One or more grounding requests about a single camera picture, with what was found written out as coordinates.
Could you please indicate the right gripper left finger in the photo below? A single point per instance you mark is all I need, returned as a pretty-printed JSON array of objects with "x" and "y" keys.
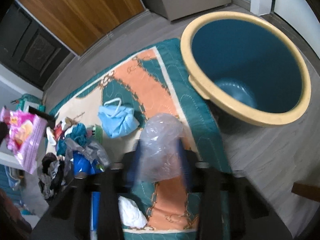
[{"x": 69, "y": 214}]

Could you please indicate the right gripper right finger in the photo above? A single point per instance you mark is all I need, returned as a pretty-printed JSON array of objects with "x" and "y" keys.
[{"x": 230, "y": 206}]

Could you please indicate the blue wet wipes pack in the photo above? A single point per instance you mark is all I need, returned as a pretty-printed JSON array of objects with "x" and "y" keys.
[{"x": 85, "y": 164}]

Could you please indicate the white tissue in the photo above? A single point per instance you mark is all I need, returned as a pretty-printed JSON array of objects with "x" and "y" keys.
[{"x": 130, "y": 213}]

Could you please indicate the pink snack wrapper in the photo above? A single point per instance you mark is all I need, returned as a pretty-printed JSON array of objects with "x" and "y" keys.
[{"x": 24, "y": 136}]

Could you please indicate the clear plastic bag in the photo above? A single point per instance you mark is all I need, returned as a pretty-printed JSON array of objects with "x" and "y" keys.
[{"x": 159, "y": 145}]

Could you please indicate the blue face mask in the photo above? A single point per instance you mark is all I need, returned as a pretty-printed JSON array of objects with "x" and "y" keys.
[{"x": 117, "y": 120}]

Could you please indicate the black white crumpled wrapper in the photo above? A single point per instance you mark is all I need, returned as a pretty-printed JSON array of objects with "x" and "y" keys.
[{"x": 51, "y": 176}]

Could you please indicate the teal crumpled cloth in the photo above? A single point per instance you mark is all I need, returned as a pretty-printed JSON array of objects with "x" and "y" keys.
[{"x": 78, "y": 133}]

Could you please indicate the black paper cup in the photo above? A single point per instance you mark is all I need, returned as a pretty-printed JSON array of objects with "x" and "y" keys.
[{"x": 49, "y": 118}]

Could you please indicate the teal package on floor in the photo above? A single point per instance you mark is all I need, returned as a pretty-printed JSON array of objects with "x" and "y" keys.
[{"x": 26, "y": 101}]

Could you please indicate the teal bin with yellow rim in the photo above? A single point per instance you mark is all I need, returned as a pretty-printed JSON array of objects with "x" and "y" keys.
[{"x": 247, "y": 67}]

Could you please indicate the teal orange quilted mat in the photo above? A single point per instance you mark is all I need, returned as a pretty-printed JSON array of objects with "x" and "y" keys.
[{"x": 152, "y": 81}]

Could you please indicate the black ornate door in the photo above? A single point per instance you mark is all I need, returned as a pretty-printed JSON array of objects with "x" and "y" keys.
[{"x": 27, "y": 49}]

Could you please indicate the wooden cabinet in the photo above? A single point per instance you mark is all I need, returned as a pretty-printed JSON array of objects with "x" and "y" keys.
[{"x": 81, "y": 23}]

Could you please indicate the white door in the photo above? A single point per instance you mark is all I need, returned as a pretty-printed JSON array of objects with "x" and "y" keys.
[{"x": 300, "y": 16}]

